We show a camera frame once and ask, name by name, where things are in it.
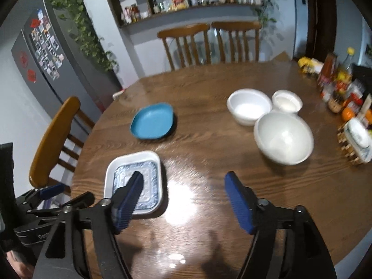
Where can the small white bowl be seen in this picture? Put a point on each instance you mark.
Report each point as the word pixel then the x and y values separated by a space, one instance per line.
pixel 287 101

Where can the blue plate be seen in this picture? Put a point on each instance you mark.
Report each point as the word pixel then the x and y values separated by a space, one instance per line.
pixel 152 120

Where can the wooden wall shelf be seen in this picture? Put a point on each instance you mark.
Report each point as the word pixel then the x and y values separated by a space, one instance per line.
pixel 180 13

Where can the yellow capped oil bottle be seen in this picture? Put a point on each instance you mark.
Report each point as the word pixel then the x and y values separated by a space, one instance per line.
pixel 345 69

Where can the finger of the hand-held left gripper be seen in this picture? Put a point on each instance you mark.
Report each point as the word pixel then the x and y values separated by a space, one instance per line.
pixel 52 191
pixel 82 200

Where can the cluster of fridge photo magnets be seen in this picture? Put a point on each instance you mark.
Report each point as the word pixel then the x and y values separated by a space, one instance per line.
pixel 48 46

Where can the trailing green plant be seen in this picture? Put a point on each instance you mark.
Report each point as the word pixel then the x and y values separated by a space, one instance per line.
pixel 84 32

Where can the medium white bowl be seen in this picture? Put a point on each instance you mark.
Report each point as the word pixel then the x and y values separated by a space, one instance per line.
pixel 248 107

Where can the dark wooden door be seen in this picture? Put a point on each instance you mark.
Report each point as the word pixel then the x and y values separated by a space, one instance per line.
pixel 321 20

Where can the wooden chair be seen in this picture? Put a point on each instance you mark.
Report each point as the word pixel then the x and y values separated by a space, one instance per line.
pixel 183 32
pixel 235 26
pixel 49 145

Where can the brown lidded jar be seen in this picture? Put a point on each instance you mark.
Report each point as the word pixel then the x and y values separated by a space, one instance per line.
pixel 335 104

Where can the small leafy plant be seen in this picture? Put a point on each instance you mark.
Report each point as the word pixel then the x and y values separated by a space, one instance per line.
pixel 266 17

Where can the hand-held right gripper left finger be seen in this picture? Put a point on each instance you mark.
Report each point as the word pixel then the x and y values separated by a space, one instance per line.
pixel 132 197

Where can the red sauce bottle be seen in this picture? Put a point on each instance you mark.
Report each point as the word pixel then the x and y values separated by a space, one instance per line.
pixel 328 69

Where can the white square patterned plate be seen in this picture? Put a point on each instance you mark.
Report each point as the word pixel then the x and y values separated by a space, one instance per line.
pixel 119 165

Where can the grey refrigerator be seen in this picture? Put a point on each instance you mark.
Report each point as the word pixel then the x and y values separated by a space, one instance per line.
pixel 72 72

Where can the large white bowl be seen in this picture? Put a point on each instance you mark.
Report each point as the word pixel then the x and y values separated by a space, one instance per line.
pixel 283 138

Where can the yellow snack packet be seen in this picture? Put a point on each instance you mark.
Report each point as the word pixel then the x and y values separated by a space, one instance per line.
pixel 309 65

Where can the person's left hand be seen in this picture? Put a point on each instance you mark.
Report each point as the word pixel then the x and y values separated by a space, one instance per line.
pixel 20 264

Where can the red fridge sticker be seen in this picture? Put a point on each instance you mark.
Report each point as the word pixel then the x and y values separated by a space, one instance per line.
pixel 24 59
pixel 31 75

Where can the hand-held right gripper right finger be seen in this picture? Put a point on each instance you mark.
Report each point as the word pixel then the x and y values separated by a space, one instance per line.
pixel 237 203

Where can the wooden basket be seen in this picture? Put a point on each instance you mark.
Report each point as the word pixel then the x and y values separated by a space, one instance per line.
pixel 348 148

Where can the orange fruit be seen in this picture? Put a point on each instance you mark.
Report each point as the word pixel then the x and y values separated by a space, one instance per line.
pixel 348 114

